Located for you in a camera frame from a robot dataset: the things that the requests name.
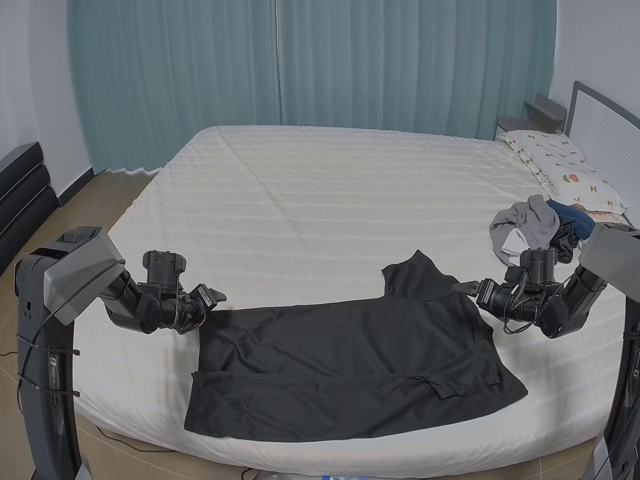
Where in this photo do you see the bed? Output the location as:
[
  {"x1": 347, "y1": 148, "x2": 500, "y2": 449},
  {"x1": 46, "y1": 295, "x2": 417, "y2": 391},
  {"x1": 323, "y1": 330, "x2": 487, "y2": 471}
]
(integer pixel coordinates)
[{"x1": 74, "y1": 80, "x2": 640, "y2": 475}]

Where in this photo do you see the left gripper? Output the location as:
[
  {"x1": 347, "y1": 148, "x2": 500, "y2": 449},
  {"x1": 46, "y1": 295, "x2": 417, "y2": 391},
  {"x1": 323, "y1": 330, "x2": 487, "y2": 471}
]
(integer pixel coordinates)
[{"x1": 187, "y1": 284, "x2": 228, "y2": 321}]

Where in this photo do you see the grey bedside table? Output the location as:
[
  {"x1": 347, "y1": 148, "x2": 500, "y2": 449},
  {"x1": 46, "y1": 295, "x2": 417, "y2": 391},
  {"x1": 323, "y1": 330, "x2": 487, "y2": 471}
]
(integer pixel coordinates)
[{"x1": 496, "y1": 93, "x2": 567, "y2": 136}]

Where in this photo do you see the black chest of drawers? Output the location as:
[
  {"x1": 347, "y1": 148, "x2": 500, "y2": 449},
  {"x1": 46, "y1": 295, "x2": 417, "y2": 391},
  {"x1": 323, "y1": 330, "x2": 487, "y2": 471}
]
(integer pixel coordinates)
[{"x1": 0, "y1": 141, "x2": 61, "y2": 274}]

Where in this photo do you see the black T-shirt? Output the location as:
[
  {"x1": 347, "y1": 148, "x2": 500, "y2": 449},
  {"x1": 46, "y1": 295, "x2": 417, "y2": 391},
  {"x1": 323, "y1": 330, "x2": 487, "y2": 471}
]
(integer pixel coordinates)
[{"x1": 184, "y1": 249, "x2": 529, "y2": 441}]

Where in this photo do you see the blue-green curtain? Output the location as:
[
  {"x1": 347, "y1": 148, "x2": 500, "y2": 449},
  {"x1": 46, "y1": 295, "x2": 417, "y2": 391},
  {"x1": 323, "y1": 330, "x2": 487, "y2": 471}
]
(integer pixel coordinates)
[{"x1": 67, "y1": 0, "x2": 558, "y2": 174}]

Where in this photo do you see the pile of clothes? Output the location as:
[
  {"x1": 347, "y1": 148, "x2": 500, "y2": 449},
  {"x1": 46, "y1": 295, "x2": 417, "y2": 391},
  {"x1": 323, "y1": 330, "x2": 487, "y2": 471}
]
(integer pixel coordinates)
[{"x1": 488, "y1": 194, "x2": 598, "y2": 265}]

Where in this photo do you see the white printed pillow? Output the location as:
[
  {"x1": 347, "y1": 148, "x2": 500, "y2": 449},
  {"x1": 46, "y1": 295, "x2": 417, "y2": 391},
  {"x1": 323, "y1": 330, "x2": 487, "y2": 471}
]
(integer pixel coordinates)
[{"x1": 496, "y1": 129, "x2": 628, "y2": 215}]

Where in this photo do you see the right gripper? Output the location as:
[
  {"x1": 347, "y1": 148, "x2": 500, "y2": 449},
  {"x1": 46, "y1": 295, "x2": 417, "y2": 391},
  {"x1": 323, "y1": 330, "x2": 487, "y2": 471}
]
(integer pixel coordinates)
[{"x1": 451, "y1": 278, "x2": 523, "y2": 320}]

